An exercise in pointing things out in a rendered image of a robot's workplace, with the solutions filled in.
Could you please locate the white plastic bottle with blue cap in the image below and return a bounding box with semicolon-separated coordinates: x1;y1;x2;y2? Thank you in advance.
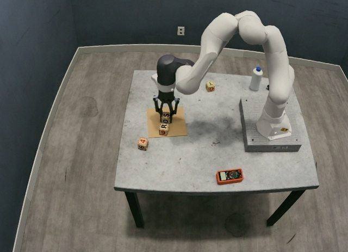
250;67;263;91

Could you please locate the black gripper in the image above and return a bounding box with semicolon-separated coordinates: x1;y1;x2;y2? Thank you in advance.
153;90;180;123

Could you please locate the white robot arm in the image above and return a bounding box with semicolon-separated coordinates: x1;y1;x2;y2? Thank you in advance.
151;11;295;141

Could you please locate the tan square mat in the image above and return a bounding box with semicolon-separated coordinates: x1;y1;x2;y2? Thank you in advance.
147;107;187;138

